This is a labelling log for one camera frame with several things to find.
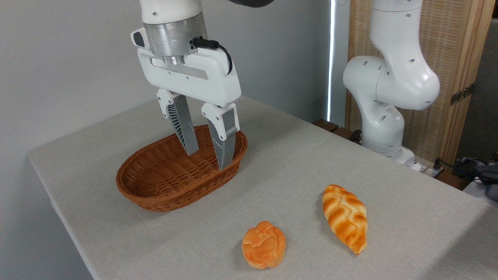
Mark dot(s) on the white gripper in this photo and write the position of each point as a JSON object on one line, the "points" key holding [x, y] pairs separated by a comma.
{"points": [[186, 77]]}

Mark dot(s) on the long braided bread loaf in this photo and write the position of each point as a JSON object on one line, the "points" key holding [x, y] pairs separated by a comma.
{"points": [[345, 217]]}

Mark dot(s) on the brown oval wicker basket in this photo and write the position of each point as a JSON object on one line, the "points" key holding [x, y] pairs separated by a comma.
{"points": [[163, 182]]}

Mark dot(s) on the round orange knotted bread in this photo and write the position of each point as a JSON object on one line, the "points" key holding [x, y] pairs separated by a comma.
{"points": [[263, 245]]}

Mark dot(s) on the grey tablecloth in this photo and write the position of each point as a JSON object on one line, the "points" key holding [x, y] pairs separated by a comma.
{"points": [[311, 167]]}

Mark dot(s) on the dark brown wooden block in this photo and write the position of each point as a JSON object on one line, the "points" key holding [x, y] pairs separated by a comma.
{"points": [[326, 125], [344, 134]]}

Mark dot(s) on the wooden rattan folding screen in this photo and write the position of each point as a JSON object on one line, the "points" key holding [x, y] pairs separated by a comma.
{"points": [[447, 46]]}

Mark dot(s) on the metal screen hinge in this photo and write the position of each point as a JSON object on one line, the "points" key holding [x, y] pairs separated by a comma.
{"points": [[462, 94]]}

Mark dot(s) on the grey blue bundled object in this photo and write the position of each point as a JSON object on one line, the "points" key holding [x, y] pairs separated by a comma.
{"points": [[486, 175]]}

